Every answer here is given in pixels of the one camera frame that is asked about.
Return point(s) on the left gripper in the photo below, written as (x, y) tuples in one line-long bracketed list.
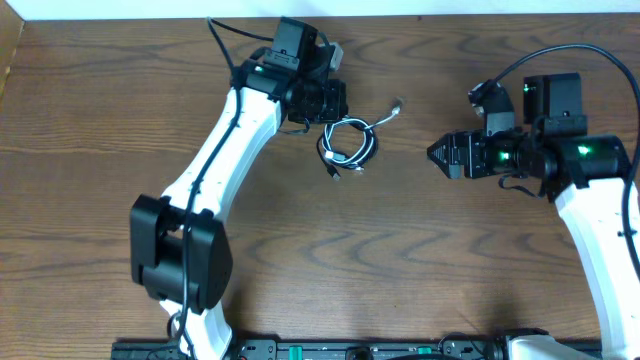
[(326, 101)]

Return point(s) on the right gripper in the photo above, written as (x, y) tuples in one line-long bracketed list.
[(467, 154)]

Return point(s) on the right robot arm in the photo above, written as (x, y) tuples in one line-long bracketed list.
[(581, 174)]

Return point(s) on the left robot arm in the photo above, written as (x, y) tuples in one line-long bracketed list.
[(179, 248)]

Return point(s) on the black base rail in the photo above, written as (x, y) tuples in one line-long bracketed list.
[(448, 348)]

